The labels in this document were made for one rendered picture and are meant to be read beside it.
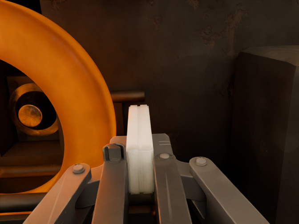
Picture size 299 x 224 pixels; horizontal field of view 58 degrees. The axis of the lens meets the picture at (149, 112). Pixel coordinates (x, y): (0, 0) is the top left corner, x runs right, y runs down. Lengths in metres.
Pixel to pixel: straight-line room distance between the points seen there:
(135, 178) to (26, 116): 0.17
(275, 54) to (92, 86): 0.12
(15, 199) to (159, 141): 0.10
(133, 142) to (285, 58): 0.11
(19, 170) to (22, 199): 0.07
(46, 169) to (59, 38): 0.13
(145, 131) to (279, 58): 0.10
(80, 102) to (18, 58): 0.04
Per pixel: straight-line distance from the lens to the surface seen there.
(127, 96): 0.24
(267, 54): 0.21
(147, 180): 0.16
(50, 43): 0.17
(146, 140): 0.16
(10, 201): 0.21
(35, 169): 0.26
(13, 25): 0.18
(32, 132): 0.32
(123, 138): 0.18
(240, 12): 0.27
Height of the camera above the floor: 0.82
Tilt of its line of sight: 17 degrees down
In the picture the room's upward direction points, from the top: 2 degrees counter-clockwise
